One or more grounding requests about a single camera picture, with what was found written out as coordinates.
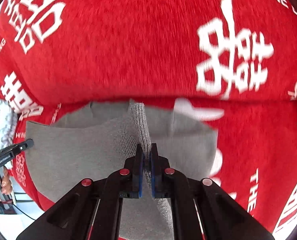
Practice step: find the white floral pillow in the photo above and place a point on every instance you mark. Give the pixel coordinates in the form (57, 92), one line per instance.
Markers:
(8, 123)

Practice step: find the grey knit sweater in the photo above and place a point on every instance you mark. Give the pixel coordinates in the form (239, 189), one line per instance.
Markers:
(96, 140)

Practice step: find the red wedding bed blanket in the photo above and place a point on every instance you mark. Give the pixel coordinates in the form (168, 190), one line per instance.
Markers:
(230, 64)

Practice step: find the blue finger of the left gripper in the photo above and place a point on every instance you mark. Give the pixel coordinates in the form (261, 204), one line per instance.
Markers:
(22, 146)

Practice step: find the person's left hand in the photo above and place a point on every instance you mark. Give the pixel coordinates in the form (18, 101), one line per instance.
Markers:
(5, 182)

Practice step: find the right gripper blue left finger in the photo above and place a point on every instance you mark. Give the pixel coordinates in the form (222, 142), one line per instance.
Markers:
(134, 185)

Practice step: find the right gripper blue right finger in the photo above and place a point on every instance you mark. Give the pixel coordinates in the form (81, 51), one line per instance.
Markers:
(158, 164)

